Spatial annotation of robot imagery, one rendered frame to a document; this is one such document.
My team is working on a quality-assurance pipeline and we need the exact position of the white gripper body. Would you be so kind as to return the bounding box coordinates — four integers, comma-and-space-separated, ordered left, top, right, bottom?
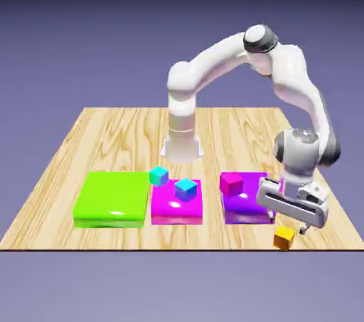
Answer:
255, 177, 330, 229

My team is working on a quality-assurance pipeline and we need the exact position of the small orange cube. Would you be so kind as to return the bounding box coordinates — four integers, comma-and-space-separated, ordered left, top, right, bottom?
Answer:
273, 225, 296, 251

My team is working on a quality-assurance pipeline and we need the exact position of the small magenta cube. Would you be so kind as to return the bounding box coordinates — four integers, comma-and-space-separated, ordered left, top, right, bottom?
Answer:
219, 172, 245, 197

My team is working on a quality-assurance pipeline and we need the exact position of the small cyan cube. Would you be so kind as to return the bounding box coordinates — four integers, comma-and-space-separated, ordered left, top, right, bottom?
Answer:
174, 177, 198, 203
149, 166, 169, 188

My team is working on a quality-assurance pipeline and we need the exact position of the large purple box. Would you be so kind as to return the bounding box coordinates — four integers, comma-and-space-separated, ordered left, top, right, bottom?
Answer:
220, 171, 277, 225

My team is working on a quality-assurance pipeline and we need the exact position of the large magenta box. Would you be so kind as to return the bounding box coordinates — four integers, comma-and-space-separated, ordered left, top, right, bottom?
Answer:
151, 178, 203, 225

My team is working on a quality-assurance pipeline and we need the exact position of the large green box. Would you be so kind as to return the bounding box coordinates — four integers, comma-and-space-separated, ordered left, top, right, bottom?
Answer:
73, 171, 151, 229

